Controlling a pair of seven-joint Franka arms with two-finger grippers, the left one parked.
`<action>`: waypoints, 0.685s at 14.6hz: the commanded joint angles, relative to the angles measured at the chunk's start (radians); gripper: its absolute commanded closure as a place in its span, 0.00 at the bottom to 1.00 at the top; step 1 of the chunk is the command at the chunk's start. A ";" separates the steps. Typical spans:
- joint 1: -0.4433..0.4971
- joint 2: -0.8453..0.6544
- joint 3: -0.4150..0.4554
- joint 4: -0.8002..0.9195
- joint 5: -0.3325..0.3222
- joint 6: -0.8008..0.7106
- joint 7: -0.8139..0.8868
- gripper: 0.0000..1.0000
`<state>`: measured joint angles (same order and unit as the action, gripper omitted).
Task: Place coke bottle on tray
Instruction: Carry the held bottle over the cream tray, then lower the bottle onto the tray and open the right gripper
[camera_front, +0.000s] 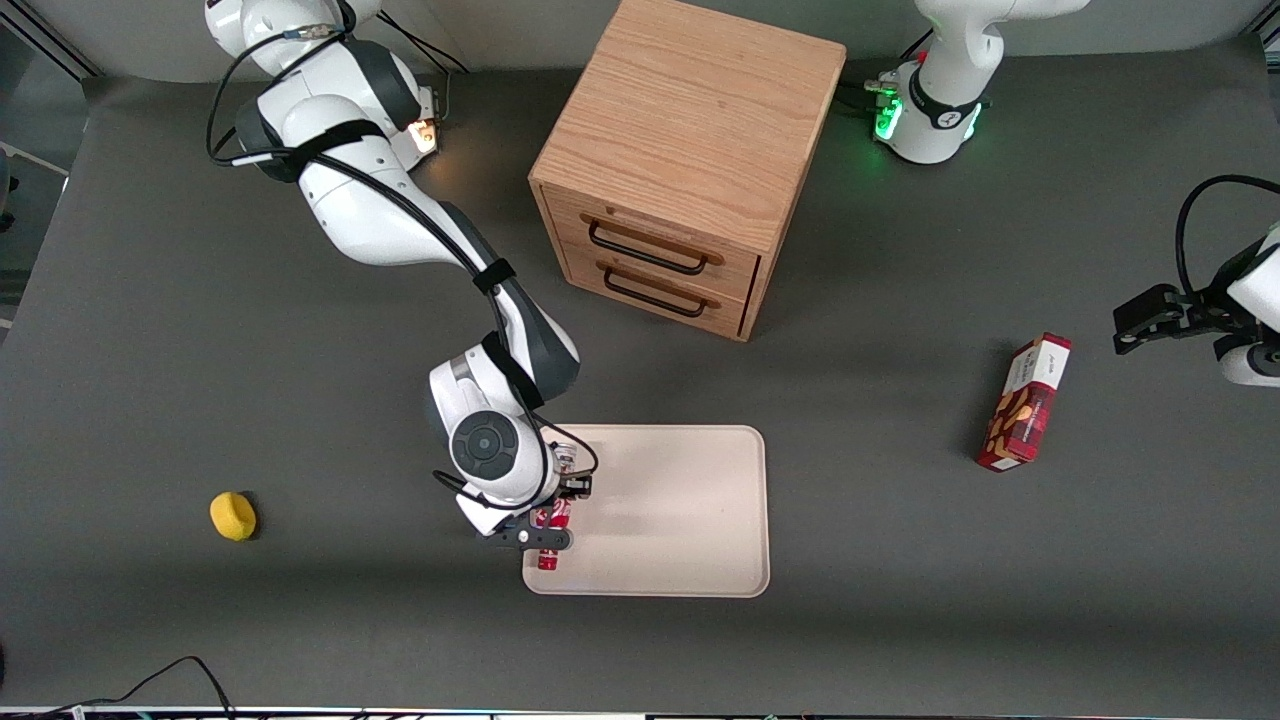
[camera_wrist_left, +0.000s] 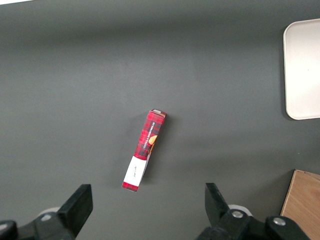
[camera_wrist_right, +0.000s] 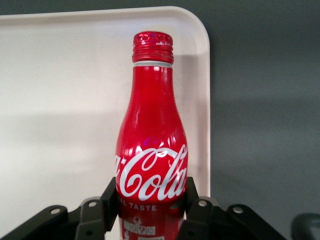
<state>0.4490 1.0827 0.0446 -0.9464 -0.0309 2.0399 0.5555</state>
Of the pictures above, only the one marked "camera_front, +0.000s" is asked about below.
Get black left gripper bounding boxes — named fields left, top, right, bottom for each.
left=1112, top=248, right=1263, bottom=356

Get red coca-cola bottle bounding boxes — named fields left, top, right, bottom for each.
left=535, top=440, right=583, bottom=572

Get cream rectangular plastic tray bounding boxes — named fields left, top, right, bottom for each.
left=522, top=424, right=771, bottom=599

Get red snack box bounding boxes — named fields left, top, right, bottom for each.
left=976, top=332, right=1073, bottom=473

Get light wooden drawer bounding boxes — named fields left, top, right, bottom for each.
left=563, top=243, right=753, bottom=338
left=548, top=188, right=766, bottom=303

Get yellow foam lemon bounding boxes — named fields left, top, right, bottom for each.
left=210, top=491, right=258, bottom=542

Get light wooden drawer cabinet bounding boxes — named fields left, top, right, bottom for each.
left=528, top=0, right=848, bottom=343

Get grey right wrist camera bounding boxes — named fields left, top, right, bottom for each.
left=488, top=525, right=574, bottom=553

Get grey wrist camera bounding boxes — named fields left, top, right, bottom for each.
left=1214, top=338, right=1280, bottom=389
left=488, top=525, right=574, bottom=553

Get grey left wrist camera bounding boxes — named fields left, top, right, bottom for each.
left=1214, top=338, right=1280, bottom=389

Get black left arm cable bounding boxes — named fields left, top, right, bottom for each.
left=1174, top=174, right=1280, bottom=297

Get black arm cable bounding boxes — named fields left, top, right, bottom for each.
left=205, top=0, right=601, bottom=511
left=1174, top=174, right=1280, bottom=297

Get black metal drawer handle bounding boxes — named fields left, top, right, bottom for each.
left=602, top=262, right=722, bottom=320
left=585, top=215, right=725, bottom=277

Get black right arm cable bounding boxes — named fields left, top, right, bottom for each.
left=205, top=0, right=601, bottom=511

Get black left base cables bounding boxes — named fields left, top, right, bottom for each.
left=838, top=30, right=906, bottom=113

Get black base cables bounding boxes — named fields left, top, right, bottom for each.
left=375, top=8, right=473, bottom=77
left=838, top=30, right=906, bottom=113

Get black cable at table edge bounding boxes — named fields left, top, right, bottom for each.
left=30, top=655, right=237, bottom=720

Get black right base cables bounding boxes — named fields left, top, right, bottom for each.
left=375, top=8, right=473, bottom=77

